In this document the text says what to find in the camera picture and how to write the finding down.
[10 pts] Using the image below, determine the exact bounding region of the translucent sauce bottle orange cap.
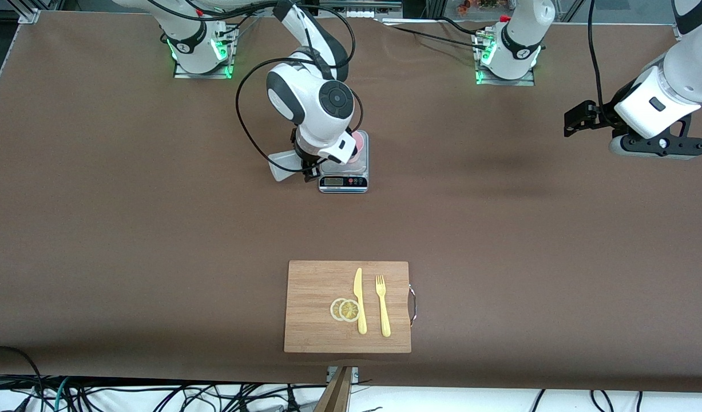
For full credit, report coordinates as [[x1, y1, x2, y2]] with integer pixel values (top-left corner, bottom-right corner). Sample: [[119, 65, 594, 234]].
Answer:
[[268, 150, 307, 183]]

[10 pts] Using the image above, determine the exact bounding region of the silver digital kitchen scale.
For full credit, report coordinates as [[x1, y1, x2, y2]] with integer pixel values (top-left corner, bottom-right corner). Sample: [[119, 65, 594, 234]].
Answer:
[[318, 130, 369, 194]]

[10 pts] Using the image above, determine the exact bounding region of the wooden cutting board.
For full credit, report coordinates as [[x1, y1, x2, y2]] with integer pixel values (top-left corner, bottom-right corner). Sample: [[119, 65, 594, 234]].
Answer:
[[284, 260, 417, 354]]

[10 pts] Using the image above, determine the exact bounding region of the yellow plastic knife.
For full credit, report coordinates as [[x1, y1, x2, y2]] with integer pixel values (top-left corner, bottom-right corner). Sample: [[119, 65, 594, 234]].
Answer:
[[354, 267, 368, 335]]

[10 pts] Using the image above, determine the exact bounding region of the white power strip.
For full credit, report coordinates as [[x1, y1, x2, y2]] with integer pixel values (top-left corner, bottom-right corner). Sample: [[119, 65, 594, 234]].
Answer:
[[318, 0, 403, 21]]

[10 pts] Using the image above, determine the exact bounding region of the yellow plastic fork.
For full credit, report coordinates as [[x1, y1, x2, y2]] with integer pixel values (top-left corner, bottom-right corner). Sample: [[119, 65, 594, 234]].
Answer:
[[375, 275, 392, 338]]

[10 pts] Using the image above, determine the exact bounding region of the brown table cover sheet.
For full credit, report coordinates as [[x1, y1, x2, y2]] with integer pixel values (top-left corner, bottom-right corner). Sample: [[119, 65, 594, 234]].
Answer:
[[0, 10, 702, 393]]

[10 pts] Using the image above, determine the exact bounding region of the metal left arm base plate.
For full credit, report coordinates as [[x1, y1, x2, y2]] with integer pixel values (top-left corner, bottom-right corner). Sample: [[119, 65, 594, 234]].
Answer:
[[475, 31, 536, 86]]

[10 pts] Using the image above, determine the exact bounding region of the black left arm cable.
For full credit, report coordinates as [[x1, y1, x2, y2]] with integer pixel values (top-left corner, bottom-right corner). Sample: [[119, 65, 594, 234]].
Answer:
[[588, 0, 606, 109]]

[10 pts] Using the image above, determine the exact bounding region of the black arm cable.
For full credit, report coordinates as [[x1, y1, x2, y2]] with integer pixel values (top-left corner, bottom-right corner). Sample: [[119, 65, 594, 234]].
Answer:
[[588, 0, 606, 109], [150, 0, 364, 172]]

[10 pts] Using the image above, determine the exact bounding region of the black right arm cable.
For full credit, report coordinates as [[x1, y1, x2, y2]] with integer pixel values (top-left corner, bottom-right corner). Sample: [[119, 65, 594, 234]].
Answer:
[[150, 0, 364, 172]]

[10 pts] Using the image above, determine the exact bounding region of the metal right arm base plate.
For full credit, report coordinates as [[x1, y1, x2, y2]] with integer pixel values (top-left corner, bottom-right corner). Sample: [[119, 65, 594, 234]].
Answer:
[[173, 26, 236, 80]]

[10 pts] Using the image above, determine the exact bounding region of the black base power cable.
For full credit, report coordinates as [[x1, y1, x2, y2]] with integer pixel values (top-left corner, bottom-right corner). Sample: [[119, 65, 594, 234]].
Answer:
[[376, 16, 494, 55]]

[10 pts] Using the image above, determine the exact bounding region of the wooden post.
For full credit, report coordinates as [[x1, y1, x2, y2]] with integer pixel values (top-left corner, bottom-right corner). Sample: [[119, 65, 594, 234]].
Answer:
[[314, 366, 354, 412]]

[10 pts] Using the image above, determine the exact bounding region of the aluminium frame corner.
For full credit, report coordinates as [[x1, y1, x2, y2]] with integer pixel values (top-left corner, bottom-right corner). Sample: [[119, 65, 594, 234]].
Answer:
[[10, 0, 41, 25]]

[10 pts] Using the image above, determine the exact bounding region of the teal floor cable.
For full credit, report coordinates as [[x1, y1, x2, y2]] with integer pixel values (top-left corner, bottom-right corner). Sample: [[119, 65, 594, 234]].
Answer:
[[52, 377, 71, 412]]

